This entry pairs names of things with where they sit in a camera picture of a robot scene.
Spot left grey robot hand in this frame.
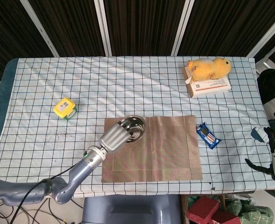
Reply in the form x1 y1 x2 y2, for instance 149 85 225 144
99 119 135 154

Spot stainless steel bowl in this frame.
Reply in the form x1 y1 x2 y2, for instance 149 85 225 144
120 115 146 143

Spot brown woven placemat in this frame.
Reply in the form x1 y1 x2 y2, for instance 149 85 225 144
101 115 203 184

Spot white black-checked tablecloth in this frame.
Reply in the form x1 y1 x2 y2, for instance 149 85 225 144
0 56 275 198

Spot green patterned cloth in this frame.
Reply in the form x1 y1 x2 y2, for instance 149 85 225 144
223 197 275 224

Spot yellow-lidded green container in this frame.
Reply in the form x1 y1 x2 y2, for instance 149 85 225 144
53 97 77 120

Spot blue-grey robot torso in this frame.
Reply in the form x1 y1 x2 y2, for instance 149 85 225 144
82 194 182 224

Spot blue cookie pack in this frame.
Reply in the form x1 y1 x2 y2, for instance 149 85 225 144
196 122 222 150

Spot small red box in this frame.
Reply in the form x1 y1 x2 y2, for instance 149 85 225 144
211 210 241 224

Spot black chair back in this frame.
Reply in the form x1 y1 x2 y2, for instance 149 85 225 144
257 69 275 105

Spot large red box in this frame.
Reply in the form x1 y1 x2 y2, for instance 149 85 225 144
186 196 220 224

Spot white cardboard shipping box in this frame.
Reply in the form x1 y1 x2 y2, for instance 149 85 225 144
183 66 231 99

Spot yellow plush toy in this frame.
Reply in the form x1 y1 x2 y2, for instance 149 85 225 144
186 57 232 82

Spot tangled black floor cables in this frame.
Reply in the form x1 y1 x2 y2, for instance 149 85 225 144
0 198 83 224

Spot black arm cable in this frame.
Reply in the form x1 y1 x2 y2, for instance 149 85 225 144
10 163 80 221

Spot white partition frame post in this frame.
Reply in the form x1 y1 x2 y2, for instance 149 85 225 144
94 0 112 56
247 13 275 58
171 0 196 56
20 0 59 57

